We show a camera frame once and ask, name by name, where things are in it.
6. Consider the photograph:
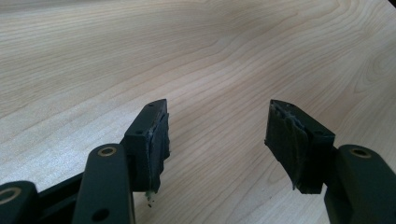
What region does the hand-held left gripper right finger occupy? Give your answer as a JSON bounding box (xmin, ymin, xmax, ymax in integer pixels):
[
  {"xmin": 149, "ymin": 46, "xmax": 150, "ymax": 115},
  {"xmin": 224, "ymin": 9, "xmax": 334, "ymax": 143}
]
[{"xmin": 264, "ymin": 99, "xmax": 337, "ymax": 195}]

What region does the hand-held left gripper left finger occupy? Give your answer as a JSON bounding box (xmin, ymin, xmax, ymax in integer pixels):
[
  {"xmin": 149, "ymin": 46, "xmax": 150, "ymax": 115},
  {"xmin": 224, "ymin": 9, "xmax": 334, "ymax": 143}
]
[{"xmin": 120, "ymin": 98, "xmax": 172, "ymax": 193}]

